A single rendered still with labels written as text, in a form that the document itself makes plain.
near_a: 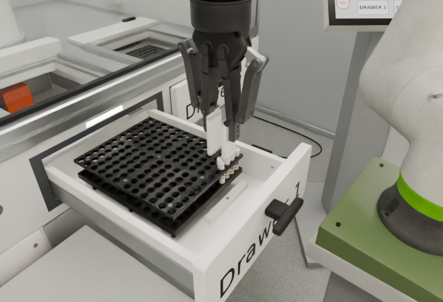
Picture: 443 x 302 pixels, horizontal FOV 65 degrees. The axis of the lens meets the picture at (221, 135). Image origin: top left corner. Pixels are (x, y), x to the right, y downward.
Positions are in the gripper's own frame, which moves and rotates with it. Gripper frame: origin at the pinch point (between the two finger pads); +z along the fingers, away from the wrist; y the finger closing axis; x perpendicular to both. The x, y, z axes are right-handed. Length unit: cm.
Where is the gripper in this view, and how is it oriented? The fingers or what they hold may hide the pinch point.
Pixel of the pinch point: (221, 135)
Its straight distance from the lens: 52.6
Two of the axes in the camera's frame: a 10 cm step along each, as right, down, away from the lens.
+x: 5.8, -4.5, 6.8
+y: 8.2, 3.1, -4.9
